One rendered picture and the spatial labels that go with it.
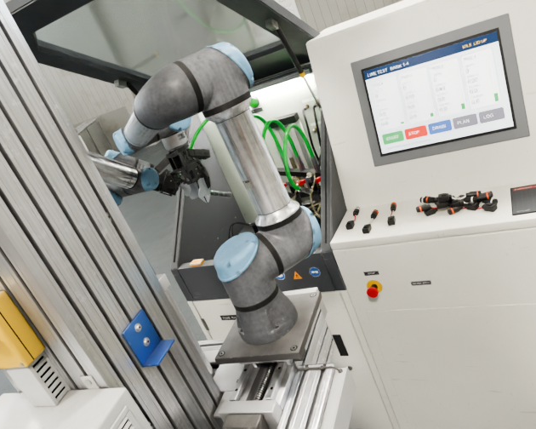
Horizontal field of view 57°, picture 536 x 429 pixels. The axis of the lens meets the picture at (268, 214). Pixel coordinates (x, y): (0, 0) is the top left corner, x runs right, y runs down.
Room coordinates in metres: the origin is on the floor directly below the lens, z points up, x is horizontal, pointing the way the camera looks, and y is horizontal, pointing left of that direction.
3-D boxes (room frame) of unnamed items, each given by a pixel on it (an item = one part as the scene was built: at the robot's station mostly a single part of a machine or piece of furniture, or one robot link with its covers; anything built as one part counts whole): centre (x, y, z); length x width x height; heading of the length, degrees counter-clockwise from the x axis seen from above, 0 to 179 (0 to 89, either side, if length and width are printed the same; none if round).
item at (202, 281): (1.64, 0.14, 0.87); 0.62 x 0.04 x 0.16; 57
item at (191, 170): (1.57, 0.18, 1.37); 0.09 x 0.08 x 0.12; 147
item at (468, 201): (1.31, -0.53, 1.01); 0.23 x 0.11 x 0.06; 57
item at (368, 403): (1.62, 0.15, 0.44); 0.65 x 0.02 x 0.68; 57
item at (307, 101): (1.92, -0.34, 1.20); 0.13 x 0.03 x 0.31; 57
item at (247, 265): (1.05, 0.10, 1.20); 0.13 x 0.12 x 0.14; 112
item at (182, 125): (1.48, 0.15, 1.53); 0.11 x 0.11 x 0.08; 22
